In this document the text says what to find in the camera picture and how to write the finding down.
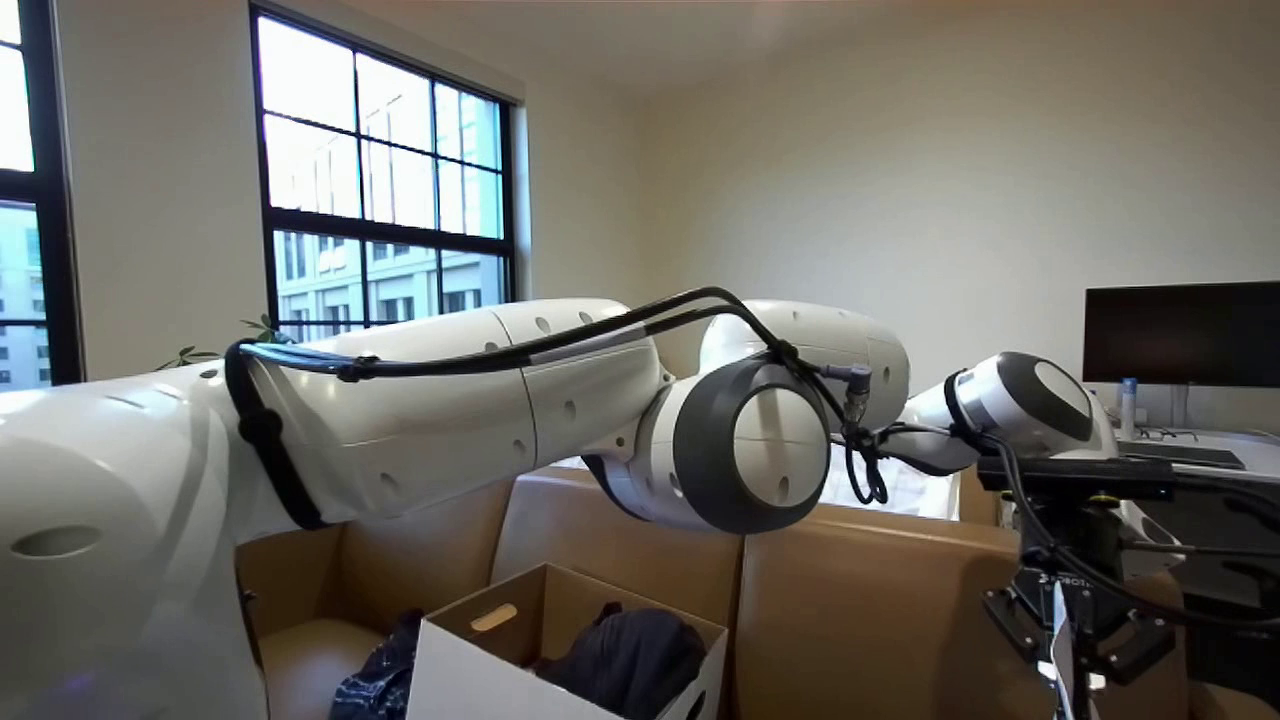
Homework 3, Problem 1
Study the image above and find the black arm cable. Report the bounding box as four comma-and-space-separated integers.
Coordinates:
241, 285, 897, 511

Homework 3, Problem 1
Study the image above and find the black computer monitor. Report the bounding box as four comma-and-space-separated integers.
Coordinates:
1082, 279, 1280, 390

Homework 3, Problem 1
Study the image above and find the narrow black framed window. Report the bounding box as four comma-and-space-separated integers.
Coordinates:
0, 0, 90, 390

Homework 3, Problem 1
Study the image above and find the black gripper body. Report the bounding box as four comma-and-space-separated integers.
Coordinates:
978, 454, 1192, 597

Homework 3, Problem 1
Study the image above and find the white cardboard storage box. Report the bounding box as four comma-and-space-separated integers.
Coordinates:
404, 559, 732, 720

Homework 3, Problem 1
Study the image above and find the large black framed window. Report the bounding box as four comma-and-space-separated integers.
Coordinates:
244, 0, 528, 342

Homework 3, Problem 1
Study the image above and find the black garment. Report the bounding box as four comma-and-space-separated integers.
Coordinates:
538, 601, 709, 720

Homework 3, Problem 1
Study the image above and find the black keyboard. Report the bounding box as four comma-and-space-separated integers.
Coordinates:
1117, 439, 1250, 473

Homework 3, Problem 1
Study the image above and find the blue patterned cloth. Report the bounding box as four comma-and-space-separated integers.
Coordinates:
323, 608, 433, 720

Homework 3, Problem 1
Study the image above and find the white desk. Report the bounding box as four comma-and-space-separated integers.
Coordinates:
1114, 421, 1280, 486

